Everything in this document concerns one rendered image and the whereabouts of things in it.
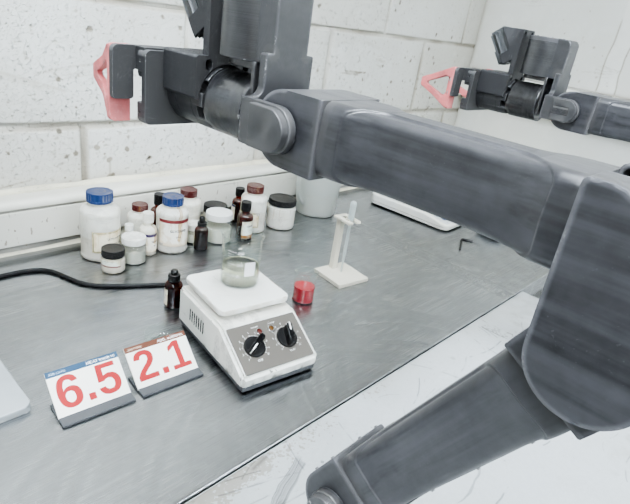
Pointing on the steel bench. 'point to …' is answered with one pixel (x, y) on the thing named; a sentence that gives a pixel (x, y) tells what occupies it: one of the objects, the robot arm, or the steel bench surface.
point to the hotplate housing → (193, 305)
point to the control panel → (277, 355)
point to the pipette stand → (340, 262)
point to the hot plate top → (228, 305)
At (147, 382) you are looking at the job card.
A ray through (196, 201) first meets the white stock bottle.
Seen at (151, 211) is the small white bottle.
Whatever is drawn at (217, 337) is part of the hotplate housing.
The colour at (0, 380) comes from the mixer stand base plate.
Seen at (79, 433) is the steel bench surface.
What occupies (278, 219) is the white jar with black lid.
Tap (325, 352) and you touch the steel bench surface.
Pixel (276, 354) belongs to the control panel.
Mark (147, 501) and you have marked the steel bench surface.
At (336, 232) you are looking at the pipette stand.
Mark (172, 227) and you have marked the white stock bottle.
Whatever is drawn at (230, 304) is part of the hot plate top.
